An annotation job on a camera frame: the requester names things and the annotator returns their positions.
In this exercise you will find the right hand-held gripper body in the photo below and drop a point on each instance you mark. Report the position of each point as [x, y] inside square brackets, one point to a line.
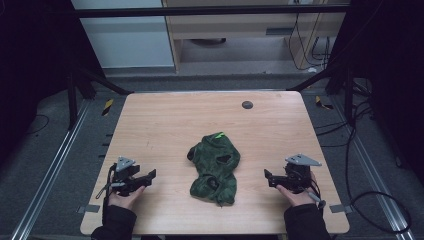
[297, 176]

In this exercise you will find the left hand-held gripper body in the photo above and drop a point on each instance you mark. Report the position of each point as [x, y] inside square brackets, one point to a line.
[124, 173]

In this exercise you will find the person's right hand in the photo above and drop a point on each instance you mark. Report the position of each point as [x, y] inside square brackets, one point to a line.
[300, 199]

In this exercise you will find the person's left hand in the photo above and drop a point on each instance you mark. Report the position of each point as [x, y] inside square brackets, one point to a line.
[124, 200]

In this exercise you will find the grey tape strip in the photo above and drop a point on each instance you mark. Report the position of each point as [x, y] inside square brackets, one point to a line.
[88, 209]
[340, 209]

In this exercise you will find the green fleece garment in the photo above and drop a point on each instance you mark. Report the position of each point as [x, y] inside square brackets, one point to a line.
[213, 166]

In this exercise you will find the yellow black hazard tape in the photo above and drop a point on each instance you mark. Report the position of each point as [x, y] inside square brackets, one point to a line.
[107, 107]
[322, 104]

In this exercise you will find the round grey table grommet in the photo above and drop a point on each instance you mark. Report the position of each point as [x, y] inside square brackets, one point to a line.
[247, 105]

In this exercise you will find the white cabinet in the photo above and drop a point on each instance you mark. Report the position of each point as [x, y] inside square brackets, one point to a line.
[126, 43]

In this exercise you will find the dark curtain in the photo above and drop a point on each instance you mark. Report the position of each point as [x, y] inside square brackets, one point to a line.
[33, 66]
[393, 83]

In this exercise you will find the light wooden desk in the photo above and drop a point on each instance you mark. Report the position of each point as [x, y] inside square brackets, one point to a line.
[233, 28]

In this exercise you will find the metal floor rail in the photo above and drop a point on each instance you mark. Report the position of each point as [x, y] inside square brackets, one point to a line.
[50, 170]
[373, 173]

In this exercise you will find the black metal frame stand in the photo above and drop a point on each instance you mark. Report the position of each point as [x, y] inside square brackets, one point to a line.
[348, 96]
[72, 100]

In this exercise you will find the black horizontal frame bar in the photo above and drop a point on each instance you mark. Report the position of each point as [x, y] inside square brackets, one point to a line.
[200, 11]

